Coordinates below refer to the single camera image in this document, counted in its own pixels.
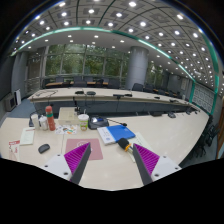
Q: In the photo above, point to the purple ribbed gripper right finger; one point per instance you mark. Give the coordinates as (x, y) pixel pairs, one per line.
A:
(151, 166)

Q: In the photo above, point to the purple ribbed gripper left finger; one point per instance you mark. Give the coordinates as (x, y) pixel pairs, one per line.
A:
(70, 166)

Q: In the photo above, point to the pink mouse pad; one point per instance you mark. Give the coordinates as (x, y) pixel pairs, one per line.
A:
(96, 152)

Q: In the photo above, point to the black computer mouse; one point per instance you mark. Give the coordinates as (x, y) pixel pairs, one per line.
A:
(43, 148)

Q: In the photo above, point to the colourful printed flyer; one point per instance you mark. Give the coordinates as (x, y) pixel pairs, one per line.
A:
(66, 129)

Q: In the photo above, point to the white paper cup green label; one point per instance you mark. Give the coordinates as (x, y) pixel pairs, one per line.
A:
(83, 119)

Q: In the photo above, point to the blue and white book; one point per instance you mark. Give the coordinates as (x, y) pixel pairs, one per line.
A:
(112, 134)

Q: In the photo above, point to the black conference microphone base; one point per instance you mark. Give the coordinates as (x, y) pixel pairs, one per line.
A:
(97, 122)

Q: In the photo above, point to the beige cardboard box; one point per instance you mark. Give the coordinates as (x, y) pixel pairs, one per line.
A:
(67, 116)

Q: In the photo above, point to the white plastic jar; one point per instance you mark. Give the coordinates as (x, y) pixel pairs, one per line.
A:
(43, 123)

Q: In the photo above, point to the white booklet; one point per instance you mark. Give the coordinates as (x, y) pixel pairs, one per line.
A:
(27, 136)

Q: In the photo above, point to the red bottle with green band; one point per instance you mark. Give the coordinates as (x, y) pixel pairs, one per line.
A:
(50, 118)

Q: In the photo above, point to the white cylindrical container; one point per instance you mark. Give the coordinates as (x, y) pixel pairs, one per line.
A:
(35, 121)

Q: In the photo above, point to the long curved conference desk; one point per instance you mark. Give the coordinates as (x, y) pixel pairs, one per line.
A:
(110, 101)

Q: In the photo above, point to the red and white leaflet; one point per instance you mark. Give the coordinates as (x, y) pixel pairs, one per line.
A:
(14, 150)

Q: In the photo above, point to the grey round pillar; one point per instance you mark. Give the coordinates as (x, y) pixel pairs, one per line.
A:
(137, 66)

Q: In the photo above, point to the black microphone with orange ring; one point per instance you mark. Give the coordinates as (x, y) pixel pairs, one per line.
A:
(125, 145)

